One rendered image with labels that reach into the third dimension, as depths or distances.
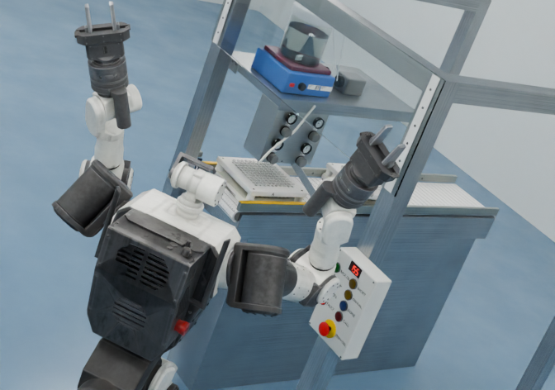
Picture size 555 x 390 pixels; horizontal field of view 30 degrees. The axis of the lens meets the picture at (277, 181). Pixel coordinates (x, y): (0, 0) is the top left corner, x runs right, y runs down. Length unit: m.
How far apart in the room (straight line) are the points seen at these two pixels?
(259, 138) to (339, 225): 1.06
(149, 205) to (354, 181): 0.46
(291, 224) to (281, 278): 1.36
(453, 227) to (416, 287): 0.32
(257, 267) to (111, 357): 0.40
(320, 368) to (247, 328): 0.91
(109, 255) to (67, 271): 2.22
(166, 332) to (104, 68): 0.61
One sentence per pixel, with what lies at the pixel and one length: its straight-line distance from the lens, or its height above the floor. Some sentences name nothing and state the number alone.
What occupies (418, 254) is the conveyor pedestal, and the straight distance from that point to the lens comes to 4.21.
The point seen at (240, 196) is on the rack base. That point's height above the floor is 0.84.
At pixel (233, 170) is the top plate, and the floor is 0.89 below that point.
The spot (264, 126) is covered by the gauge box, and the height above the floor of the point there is 1.14.
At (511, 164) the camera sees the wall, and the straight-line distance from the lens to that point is 7.08.
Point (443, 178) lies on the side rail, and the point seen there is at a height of 0.84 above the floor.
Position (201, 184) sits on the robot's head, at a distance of 2.24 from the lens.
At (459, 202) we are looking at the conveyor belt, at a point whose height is 0.81.
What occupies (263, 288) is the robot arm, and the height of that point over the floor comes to 1.19.
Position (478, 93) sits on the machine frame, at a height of 1.60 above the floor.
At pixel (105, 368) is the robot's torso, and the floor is 0.89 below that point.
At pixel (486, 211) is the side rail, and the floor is 0.84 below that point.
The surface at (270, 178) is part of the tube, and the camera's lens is 3.57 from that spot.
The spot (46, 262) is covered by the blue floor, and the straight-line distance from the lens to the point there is 4.42.
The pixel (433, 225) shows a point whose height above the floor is 0.77.
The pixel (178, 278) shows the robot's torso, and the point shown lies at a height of 1.20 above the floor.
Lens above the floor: 2.25
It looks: 22 degrees down
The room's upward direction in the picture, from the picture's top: 21 degrees clockwise
